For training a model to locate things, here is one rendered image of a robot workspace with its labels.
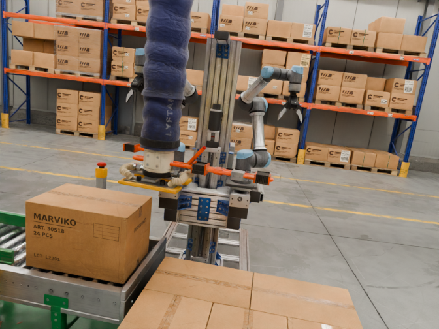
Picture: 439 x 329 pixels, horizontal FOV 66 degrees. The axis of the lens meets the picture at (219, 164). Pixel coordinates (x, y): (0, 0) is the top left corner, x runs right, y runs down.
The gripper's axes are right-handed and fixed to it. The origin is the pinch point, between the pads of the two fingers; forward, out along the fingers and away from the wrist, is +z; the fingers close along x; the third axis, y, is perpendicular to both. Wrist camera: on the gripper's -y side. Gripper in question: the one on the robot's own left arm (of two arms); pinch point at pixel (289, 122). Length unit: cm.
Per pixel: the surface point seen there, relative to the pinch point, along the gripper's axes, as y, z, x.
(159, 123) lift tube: -44, 5, 74
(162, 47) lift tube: -46, -32, 75
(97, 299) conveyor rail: -67, 100, 95
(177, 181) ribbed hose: -48, 35, 61
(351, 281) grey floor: 86, 152, -97
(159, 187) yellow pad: -49, 39, 70
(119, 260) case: -53, 83, 88
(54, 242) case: -50, 79, 127
